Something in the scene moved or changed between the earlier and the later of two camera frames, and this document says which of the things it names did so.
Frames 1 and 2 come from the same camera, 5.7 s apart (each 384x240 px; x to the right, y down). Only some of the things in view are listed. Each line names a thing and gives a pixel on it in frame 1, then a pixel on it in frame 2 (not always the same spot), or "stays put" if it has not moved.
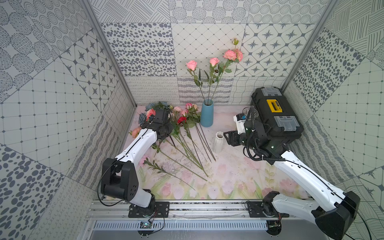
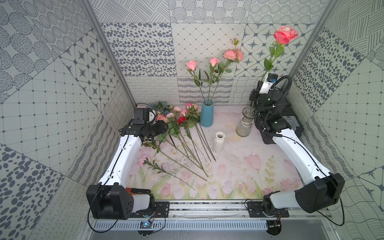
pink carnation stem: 152,165 stays put
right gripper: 233,138 -> 253,97
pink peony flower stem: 229,56 stays put
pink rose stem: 193,64 stays put
